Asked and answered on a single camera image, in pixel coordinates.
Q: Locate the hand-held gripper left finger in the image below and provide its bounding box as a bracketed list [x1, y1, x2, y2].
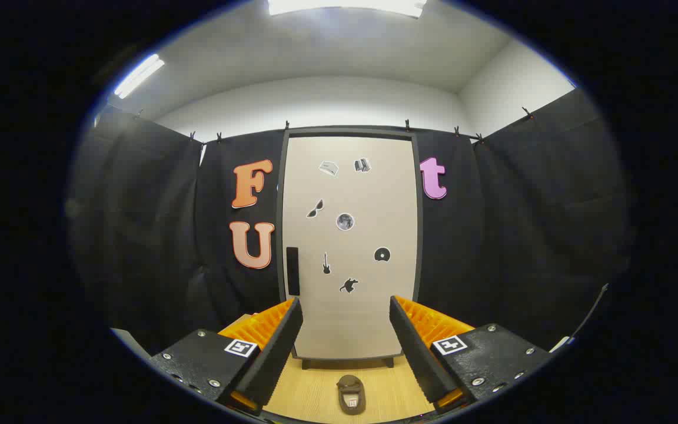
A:
[149, 296, 304, 416]

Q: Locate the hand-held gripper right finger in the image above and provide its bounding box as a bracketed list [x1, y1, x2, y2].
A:
[389, 294, 553, 413]

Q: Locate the beige shoe cabinet door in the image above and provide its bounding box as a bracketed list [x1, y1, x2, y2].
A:
[283, 137, 419, 360]

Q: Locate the brown fuzzy shoe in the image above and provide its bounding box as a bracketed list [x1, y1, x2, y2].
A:
[337, 375, 367, 415]

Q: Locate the dark grey shoe cabinet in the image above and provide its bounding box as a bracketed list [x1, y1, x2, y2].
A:
[277, 127, 423, 370]

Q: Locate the black backdrop cloth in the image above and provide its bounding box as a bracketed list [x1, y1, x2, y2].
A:
[68, 88, 631, 354]

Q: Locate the ceiling light panel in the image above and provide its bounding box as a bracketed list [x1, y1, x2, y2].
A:
[114, 54, 165, 99]
[267, 0, 428, 18]

